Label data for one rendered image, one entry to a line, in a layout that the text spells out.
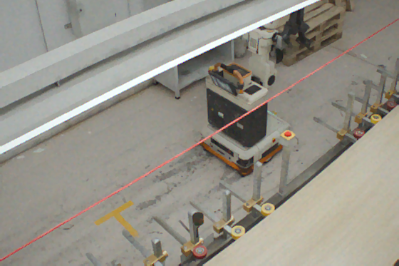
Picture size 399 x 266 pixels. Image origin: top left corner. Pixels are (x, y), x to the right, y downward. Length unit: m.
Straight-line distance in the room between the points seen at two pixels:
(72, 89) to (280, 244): 1.74
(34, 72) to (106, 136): 3.79
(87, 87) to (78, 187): 3.23
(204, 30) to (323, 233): 1.64
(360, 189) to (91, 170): 2.60
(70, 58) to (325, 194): 2.09
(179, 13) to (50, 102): 0.44
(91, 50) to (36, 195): 3.36
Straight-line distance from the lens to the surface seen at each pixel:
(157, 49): 1.29
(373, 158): 3.23
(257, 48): 3.96
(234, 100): 3.92
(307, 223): 2.74
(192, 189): 4.17
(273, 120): 4.46
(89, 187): 4.35
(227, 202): 2.64
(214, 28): 1.40
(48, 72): 1.14
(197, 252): 2.59
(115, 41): 1.21
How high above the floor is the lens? 2.99
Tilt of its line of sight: 36 degrees down
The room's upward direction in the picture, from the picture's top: 4 degrees counter-clockwise
